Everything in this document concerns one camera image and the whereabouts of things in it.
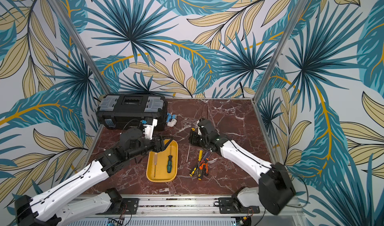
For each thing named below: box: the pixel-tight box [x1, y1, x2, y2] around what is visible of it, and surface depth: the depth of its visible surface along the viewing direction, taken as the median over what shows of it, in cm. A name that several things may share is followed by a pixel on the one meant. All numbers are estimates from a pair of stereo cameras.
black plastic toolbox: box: [96, 94, 169, 131], surface depth 93 cm
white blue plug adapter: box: [166, 112, 177, 127], surface depth 106 cm
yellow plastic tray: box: [146, 140, 178, 183], surface depth 85 cm
